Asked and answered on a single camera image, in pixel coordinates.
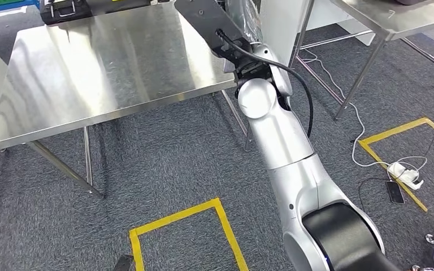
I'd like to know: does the steel workbench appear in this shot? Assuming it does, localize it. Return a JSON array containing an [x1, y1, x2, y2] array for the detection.
[[0, 2, 253, 199]]

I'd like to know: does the white cabinet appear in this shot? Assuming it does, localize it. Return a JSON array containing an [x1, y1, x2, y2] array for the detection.
[[258, 0, 375, 68]]

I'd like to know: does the black box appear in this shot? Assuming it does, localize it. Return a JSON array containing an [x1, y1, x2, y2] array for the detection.
[[86, 0, 175, 16]]

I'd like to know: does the yellow floor tape square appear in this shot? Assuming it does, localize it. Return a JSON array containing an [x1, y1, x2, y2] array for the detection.
[[358, 117, 434, 213]]

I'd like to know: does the white power strip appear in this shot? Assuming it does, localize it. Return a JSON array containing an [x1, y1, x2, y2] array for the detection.
[[387, 161, 424, 191]]

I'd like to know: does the black smartphone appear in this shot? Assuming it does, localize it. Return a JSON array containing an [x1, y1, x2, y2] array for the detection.
[[385, 180, 406, 205]]

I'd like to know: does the black tool case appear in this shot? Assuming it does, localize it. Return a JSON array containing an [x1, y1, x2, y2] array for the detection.
[[39, 0, 93, 26]]

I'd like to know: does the dark round object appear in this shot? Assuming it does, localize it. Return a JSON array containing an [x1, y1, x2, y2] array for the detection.
[[380, 0, 434, 6]]

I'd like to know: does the black chrome stool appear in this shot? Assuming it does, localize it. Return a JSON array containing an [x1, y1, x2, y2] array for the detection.
[[411, 233, 434, 271]]

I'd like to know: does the blue tray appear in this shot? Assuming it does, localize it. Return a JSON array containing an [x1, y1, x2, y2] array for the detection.
[[0, 0, 40, 16]]

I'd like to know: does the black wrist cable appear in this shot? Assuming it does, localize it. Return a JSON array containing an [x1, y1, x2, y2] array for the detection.
[[216, 29, 314, 139]]

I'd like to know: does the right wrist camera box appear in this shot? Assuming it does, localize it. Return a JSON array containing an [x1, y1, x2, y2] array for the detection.
[[175, 0, 253, 63]]

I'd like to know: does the white power cable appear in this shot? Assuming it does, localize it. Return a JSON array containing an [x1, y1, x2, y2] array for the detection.
[[301, 49, 429, 169]]

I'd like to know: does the thin black cable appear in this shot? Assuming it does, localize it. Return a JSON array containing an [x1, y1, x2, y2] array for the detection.
[[357, 177, 388, 214]]

